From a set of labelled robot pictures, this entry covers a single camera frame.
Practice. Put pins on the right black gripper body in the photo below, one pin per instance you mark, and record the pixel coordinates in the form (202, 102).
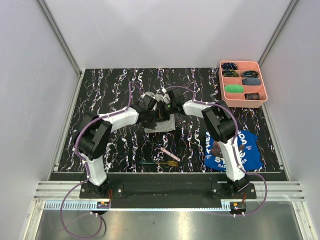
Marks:
(166, 109)

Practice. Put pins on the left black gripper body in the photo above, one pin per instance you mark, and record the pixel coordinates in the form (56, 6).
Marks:
(151, 120)

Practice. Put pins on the grey cloth napkin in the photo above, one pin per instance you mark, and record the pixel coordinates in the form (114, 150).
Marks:
(162, 126)

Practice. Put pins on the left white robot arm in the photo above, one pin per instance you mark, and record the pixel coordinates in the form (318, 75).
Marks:
(91, 141)

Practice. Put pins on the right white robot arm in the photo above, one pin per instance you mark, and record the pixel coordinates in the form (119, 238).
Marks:
(222, 127)

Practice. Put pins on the black marbled table mat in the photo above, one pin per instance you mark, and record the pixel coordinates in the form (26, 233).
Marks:
(107, 90)

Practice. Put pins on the green rolled sock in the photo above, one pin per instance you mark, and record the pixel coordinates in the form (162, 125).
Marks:
(234, 88)

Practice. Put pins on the blue patterned sock middle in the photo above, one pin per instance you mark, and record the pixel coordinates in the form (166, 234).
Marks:
(230, 73)

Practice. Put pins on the blue patterned sock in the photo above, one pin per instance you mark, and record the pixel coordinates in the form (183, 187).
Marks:
(230, 73)
(250, 74)
(229, 66)

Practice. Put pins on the blue patterned sock top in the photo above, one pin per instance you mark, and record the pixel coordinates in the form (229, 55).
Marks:
(229, 66)

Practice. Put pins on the pink divided organizer tray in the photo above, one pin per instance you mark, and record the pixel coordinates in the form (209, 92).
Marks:
(238, 100)

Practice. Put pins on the dark blue rolled sock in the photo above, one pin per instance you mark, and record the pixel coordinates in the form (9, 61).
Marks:
(251, 81)

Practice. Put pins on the dark brown rolled sock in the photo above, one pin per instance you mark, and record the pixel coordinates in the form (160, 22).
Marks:
(252, 96)

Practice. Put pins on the blue patterned sock right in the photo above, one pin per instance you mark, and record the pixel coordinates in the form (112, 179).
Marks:
(250, 74)

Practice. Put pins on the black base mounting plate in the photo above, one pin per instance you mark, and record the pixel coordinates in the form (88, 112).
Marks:
(166, 191)

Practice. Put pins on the blue printed t-shirt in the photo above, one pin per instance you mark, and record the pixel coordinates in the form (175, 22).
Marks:
(247, 145)

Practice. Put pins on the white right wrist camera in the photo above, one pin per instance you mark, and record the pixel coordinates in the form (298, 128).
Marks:
(165, 96)

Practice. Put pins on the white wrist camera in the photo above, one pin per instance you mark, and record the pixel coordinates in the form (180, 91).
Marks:
(150, 94)
(165, 96)

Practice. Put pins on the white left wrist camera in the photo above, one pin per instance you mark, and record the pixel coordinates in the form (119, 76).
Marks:
(150, 94)

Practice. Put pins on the pink-handled table knife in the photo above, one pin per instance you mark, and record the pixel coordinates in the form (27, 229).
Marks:
(170, 154)

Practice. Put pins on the gold fork green handle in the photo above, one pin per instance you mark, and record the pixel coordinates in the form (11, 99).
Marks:
(168, 163)

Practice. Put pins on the aluminium frame rail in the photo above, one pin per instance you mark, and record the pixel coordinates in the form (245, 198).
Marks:
(43, 6)

